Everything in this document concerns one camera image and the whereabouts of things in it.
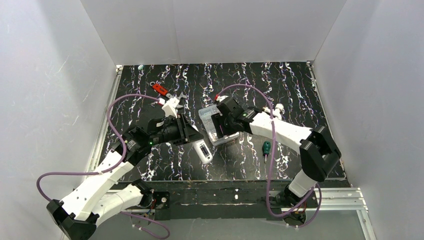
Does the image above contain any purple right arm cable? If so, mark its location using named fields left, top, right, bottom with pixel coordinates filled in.
left=216, top=83, right=323, bottom=229

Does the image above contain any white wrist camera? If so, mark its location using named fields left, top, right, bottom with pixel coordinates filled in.
left=214, top=94, right=228, bottom=104
left=158, top=97, right=184, bottom=117

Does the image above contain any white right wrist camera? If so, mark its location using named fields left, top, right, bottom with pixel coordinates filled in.
left=214, top=94, right=228, bottom=104

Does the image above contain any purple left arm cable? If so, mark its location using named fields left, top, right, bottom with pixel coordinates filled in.
left=35, top=94, right=172, bottom=240

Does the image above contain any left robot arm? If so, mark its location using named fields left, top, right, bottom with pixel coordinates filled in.
left=46, top=114, right=204, bottom=240

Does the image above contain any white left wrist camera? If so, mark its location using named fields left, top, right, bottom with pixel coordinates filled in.
left=158, top=97, right=184, bottom=117

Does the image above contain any white remote control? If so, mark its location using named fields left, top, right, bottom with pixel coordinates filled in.
left=191, top=125, right=213, bottom=165

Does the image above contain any red handled adjustable wrench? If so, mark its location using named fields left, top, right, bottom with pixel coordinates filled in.
left=149, top=81, right=188, bottom=110

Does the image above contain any white plastic faucet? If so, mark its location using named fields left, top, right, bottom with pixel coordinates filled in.
left=262, top=103, right=285, bottom=120

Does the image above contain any green handled screwdriver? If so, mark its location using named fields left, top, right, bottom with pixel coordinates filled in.
left=262, top=141, right=271, bottom=164

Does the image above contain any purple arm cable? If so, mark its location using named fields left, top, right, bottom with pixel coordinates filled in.
left=35, top=94, right=172, bottom=240
left=216, top=83, right=323, bottom=229

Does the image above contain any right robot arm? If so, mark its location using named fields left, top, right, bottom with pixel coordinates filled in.
left=212, top=96, right=342, bottom=200

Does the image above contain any clear plastic screw box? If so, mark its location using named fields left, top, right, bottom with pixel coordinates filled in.
left=198, top=104, right=240, bottom=147

